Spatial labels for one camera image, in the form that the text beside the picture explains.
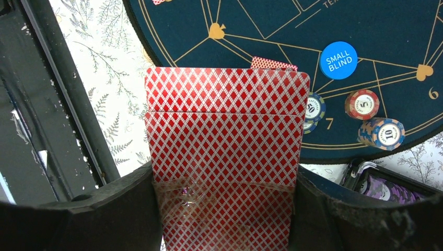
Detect blue dealer button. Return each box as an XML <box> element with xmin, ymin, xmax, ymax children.
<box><xmin>319</xmin><ymin>41</ymin><xmax>358</xmax><ymax>80</ymax></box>

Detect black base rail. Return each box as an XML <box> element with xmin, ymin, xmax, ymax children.
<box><xmin>1</xmin><ymin>1</ymin><xmax>120</xmax><ymax>205</ymax></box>

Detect red card deck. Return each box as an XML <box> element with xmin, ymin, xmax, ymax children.
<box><xmin>145</xmin><ymin>67</ymin><xmax>310</xmax><ymax>250</ymax></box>

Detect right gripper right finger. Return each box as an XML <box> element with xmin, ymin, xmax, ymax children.
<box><xmin>288</xmin><ymin>167</ymin><xmax>442</xmax><ymax>250</ymax></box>

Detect red playing card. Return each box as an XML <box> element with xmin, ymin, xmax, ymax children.
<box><xmin>251</xmin><ymin>56</ymin><xmax>298</xmax><ymax>71</ymax></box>
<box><xmin>153</xmin><ymin>0</ymin><xmax>166</xmax><ymax>5</ymax></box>

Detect red five chip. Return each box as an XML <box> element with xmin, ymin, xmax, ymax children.
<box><xmin>344</xmin><ymin>89</ymin><xmax>380</xmax><ymax>120</ymax></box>

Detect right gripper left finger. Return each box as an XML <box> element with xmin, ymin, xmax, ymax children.
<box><xmin>1</xmin><ymin>163</ymin><xmax>162</xmax><ymax>250</ymax></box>

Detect round dark blue poker mat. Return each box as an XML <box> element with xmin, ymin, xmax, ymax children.
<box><xmin>124</xmin><ymin>0</ymin><xmax>442</xmax><ymax>164</ymax></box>

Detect blue ten chip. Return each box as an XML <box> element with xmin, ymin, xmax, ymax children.
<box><xmin>357</xmin><ymin>117</ymin><xmax>405</xmax><ymax>151</ymax></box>

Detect purple chip row in case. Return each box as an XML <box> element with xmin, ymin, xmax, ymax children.
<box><xmin>359</xmin><ymin>175</ymin><xmax>425</xmax><ymax>204</ymax></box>

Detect black chip carrying case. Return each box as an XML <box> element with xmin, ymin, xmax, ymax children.
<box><xmin>340</xmin><ymin>159</ymin><xmax>442</xmax><ymax>204</ymax></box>

